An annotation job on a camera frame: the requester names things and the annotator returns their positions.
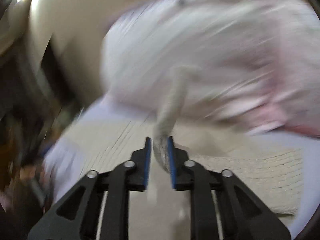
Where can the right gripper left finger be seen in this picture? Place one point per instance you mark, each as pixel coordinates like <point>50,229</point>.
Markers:
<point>97,206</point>

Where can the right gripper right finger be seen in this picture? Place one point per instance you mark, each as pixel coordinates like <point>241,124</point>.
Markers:
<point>221,205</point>

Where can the beige knit sweater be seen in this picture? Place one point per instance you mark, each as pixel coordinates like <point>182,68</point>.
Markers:
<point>225,169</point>

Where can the white bed sheet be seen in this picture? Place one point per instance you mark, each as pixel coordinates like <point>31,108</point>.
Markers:
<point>307,174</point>

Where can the pink floral duvet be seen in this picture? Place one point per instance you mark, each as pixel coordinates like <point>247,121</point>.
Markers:
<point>253,62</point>

